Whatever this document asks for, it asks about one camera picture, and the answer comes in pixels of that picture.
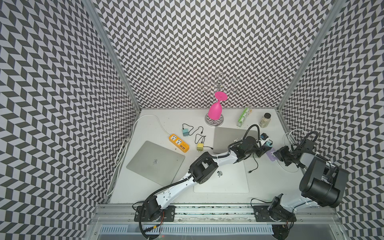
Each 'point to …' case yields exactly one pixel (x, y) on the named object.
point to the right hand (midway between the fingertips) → (273, 154)
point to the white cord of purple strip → (289, 171)
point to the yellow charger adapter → (200, 147)
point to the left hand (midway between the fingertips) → (269, 146)
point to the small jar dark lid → (265, 120)
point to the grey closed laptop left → (160, 165)
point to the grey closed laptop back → (223, 137)
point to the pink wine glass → (215, 110)
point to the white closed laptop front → (230, 178)
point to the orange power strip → (178, 143)
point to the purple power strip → (271, 155)
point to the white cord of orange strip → (128, 138)
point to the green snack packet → (243, 116)
